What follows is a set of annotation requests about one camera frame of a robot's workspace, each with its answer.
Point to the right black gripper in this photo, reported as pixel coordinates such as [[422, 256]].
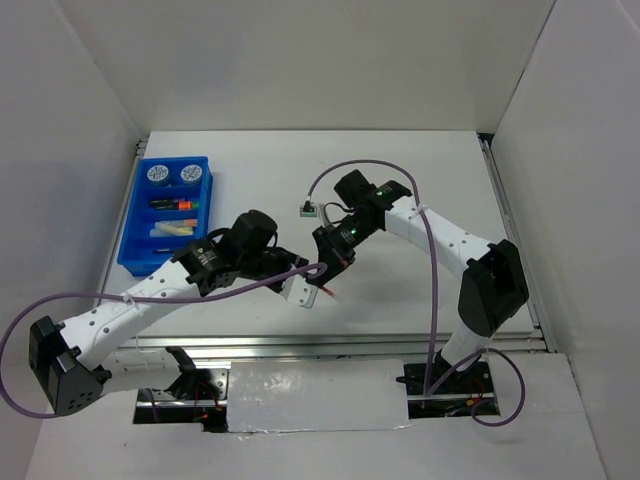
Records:
[[331, 252]]

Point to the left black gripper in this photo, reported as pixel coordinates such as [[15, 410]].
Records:
[[289, 260]]

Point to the red ink clear pen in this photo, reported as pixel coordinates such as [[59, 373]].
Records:
[[332, 295]]

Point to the orange cap clear marker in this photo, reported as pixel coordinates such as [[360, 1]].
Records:
[[191, 223]]

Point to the yellow pastel highlighter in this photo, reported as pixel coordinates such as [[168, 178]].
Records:
[[170, 231]]

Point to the purple cap black highlighter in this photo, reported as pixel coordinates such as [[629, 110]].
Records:
[[164, 204]]

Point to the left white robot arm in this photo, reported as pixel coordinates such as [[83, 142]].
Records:
[[78, 360]]

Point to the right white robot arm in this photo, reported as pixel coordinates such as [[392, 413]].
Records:
[[493, 287]]

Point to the blue plastic sorting tray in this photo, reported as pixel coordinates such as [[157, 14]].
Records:
[[136, 244]]

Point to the white front cover plate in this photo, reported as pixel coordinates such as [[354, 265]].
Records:
[[310, 396]]

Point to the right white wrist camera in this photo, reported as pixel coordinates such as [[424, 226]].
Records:
[[310, 209]]

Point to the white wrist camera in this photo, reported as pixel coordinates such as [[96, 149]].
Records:
[[310, 209], [296, 290]]

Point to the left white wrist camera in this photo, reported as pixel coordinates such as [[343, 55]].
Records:
[[296, 290]]

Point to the aluminium table rail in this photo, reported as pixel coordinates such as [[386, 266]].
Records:
[[286, 347]]

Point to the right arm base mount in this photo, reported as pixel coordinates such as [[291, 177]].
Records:
[[455, 397]]

